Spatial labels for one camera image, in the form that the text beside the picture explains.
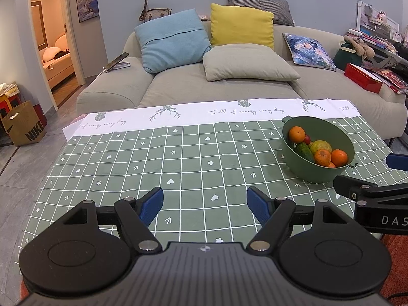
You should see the brown paper bag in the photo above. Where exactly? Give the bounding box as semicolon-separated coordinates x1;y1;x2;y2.
2;100;48;147

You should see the yellow pillow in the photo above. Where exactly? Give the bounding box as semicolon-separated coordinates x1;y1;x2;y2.
210;3;275;50

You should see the phone on stand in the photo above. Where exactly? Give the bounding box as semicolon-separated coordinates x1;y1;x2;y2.
102;52;131;72

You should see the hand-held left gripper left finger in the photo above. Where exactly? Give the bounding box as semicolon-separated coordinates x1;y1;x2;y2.
60;187;164;254

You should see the pile of magazines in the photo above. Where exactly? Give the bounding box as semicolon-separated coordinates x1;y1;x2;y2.
363;65;408;94

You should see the dark green bag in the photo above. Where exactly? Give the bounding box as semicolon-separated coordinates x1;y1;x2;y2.
333;42;362;71

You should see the red box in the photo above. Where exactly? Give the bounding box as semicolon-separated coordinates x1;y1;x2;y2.
343;63;384;94

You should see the orange rug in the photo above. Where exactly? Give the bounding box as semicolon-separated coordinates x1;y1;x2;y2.
379;233;408;300

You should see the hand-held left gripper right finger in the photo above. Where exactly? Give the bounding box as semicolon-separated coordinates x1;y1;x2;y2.
246;186;351;252

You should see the green cucumber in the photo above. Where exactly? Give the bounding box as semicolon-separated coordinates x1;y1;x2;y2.
294;142;315;163

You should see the grey checked pillow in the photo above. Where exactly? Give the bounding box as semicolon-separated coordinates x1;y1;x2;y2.
227;0;295;27

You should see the beige plush toy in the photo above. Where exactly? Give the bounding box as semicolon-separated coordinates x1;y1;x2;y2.
343;35;374;59

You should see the patterned handbag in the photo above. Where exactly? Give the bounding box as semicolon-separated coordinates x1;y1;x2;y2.
138;0;173;23

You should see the green plastic bowl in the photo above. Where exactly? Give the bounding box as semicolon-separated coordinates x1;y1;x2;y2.
281;116;359;184

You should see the white desk organizer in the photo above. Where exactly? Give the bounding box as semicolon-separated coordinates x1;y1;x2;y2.
356;0;400;39

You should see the green checked tablecloth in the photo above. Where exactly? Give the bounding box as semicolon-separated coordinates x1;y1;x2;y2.
19;98;396;249

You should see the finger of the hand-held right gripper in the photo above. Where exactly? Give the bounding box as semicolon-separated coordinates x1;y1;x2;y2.
333;175;408;200
387;154;408;169

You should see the light blue pillow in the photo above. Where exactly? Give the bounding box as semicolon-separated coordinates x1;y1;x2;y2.
134;9;212;74

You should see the beige pillow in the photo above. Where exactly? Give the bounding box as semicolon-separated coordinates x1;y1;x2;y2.
202;44;301;82

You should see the yellow-green pear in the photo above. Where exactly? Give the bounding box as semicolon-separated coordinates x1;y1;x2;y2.
310;140;333;154

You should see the red plastic stool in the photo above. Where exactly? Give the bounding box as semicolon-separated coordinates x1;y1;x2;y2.
0;94;20;109

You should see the blue printed pillow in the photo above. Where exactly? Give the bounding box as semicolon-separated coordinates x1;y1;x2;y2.
282;33;337;71

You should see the beige sofa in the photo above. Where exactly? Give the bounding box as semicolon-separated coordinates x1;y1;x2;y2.
76;24;408;141

